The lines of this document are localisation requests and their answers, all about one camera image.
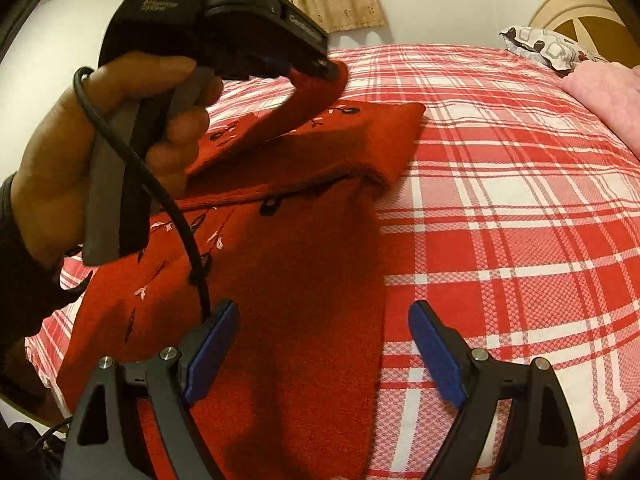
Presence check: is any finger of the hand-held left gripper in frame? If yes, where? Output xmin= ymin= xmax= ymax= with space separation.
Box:
xmin=262 ymin=52 xmax=346 ymax=83

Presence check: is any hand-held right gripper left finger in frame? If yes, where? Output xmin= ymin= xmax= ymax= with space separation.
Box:
xmin=60 ymin=298 xmax=241 ymax=480

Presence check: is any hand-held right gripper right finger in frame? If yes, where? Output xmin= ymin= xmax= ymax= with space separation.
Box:
xmin=407 ymin=300 xmax=587 ymax=480

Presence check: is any red knit sweater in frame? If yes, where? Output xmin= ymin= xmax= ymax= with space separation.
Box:
xmin=55 ymin=57 xmax=426 ymax=480

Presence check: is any person's left forearm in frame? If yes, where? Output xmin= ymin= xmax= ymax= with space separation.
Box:
xmin=0 ymin=172 xmax=93 ymax=413

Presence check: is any person's left hand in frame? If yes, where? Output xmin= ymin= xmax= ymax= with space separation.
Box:
xmin=10 ymin=55 xmax=224 ymax=269

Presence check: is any red white plaid bed sheet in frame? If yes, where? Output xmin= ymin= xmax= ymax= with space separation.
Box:
xmin=25 ymin=44 xmax=640 ymax=480

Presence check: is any grey brown patterned pillow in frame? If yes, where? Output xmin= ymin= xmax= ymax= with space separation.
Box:
xmin=500 ymin=25 xmax=609 ymax=77

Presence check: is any cream brown round headboard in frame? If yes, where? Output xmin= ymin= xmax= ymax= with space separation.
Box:
xmin=528 ymin=0 xmax=640 ymax=69

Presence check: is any pink blanket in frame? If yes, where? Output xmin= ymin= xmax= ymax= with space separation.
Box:
xmin=560 ymin=60 xmax=640 ymax=159

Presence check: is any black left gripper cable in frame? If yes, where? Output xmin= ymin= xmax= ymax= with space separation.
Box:
xmin=73 ymin=66 xmax=217 ymax=324

